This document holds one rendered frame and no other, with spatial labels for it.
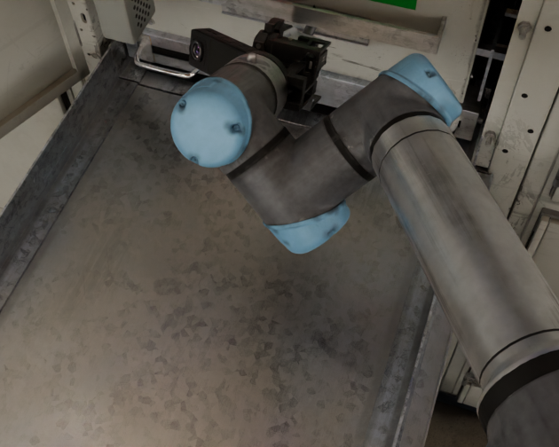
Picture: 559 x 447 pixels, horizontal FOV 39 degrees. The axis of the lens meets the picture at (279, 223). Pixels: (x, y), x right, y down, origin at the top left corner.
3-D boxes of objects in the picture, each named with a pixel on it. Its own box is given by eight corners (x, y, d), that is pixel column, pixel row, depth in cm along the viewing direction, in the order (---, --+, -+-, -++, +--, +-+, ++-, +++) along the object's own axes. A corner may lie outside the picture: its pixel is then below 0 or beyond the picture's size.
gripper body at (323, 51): (321, 98, 96) (295, 130, 85) (255, 82, 97) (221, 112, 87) (333, 37, 92) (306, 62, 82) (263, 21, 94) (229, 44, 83)
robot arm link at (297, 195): (381, 206, 73) (309, 112, 71) (287, 271, 76) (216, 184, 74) (382, 183, 80) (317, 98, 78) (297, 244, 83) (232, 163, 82)
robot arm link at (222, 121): (205, 192, 74) (146, 121, 72) (243, 152, 83) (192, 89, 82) (265, 148, 70) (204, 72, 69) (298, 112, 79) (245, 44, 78)
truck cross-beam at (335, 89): (471, 141, 112) (479, 113, 107) (129, 57, 123) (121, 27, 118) (478, 116, 115) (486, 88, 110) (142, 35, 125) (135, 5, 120)
